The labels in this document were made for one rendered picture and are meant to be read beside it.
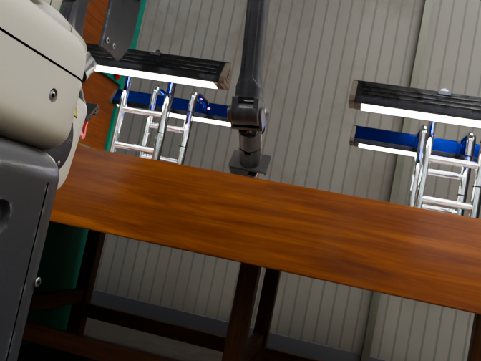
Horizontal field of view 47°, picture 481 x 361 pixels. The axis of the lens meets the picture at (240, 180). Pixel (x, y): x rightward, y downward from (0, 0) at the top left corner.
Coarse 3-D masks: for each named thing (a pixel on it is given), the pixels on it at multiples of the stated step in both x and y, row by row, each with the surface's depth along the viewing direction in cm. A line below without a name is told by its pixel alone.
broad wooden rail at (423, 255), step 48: (96, 192) 127; (144, 192) 125; (192, 192) 123; (240, 192) 120; (288, 192) 118; (144, 240) 123; (192, 240) 121; (240, 240) 119; (288, 240) 117; (336, 240) 115; (384, 240) 113; (432, 240) 112; (480, 240) 110; (384, 288) 112; (432, 288) 110; (480, 288) 109
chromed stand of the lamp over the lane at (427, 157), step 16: (432, 128) 161; (432, 144) 161; (480, 144) 158; (432, 160) 160; (448, 160) 159; (464, 160) 158; (480, 160) 157; (480, 176) 156; (416, 192) 160; (480, 192) 156; (464, 208) 157
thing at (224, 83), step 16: (96, 48) 167; (112, 64) 163; (128, 64) 162; (144, 64) 161; (160, 64) 160; (176, 64) 160; (192, 64) 159; (208, 64) 159; (224, 64) 159; (208, 80) 156; (224, 80) 156
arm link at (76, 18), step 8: (80, 0) 136; (88, 0) 139; (64, 8) 135; (72, 8) 135; (80, 8) 136; (64, 16) 134; (72, 16) 134; (80, 16) 136; (72, 24) 134; (80, 24) 137; (80, 32) 137
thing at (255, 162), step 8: (240, 152) 140; (256, 152) 139; (232, 160) 144; (240, 160) 142; (248, 160) 141; (256, 160) 141; (264, 160) 144; (240, 168) 143; (248, 168) 142; (256, 168) 142; (264, 168) 142
